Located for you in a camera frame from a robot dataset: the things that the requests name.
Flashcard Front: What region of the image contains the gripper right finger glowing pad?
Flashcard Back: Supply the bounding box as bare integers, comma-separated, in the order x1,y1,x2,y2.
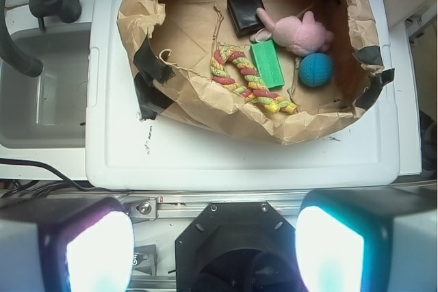
295,187,437,291

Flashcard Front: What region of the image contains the white plastic tray lid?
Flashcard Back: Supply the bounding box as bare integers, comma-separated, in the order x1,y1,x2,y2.
85,0,400,191

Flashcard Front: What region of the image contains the black faucet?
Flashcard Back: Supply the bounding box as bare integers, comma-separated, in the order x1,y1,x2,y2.
1,0,81,77

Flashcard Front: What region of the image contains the pink plush bunny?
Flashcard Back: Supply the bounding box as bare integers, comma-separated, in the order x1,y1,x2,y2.
250,8,335,57

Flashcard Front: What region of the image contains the black box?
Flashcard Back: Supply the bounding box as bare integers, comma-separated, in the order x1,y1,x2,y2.
227,0,264,38

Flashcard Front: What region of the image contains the colourful twisted rope toy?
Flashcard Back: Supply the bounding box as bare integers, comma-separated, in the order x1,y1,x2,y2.
209,44,297,115

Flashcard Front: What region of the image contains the grey sink basin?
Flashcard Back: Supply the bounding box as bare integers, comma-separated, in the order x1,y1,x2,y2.
1,23,91,148

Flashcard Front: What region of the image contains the black octagonal mount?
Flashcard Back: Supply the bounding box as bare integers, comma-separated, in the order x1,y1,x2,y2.
175,202,307,291

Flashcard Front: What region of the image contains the brown paper bag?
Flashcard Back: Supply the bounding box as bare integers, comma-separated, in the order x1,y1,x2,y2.
117,0,394,145

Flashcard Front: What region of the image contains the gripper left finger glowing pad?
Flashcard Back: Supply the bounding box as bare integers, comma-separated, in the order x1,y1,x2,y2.
1,197,134,291

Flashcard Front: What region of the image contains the black cable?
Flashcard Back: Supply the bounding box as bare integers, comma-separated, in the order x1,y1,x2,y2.
0,158,119,200

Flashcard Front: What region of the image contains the blue textured ball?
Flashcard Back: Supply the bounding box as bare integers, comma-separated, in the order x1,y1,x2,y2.
298,53,333,88

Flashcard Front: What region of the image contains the green rectangular block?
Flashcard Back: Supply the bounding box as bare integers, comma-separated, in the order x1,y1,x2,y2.
250,40,285,89

